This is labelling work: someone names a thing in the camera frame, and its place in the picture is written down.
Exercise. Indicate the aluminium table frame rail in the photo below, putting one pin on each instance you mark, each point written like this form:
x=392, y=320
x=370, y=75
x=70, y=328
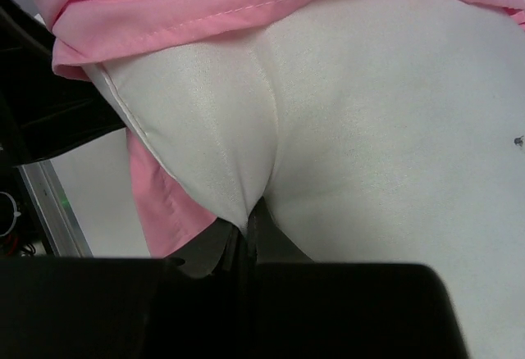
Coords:
x=56, y=217

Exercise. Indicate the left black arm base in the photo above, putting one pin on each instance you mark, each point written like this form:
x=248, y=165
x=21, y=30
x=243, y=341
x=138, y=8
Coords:
x=22, y=233

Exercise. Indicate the white pillow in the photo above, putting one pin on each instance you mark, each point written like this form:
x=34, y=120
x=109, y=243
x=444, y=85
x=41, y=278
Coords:
x=375, y=130

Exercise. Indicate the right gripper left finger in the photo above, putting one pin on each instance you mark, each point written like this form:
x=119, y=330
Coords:
x=220, y=252

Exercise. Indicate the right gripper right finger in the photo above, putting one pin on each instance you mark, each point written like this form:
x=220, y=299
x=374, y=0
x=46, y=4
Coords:
x=267, y=243

